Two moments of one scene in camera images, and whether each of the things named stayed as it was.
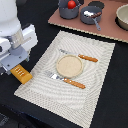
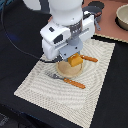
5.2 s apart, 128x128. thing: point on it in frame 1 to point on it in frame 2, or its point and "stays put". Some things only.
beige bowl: (121, 17) stays put
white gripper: (15, 49) to (61, 41)
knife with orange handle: (80, 55) stays put
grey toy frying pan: (91, 20) stays put
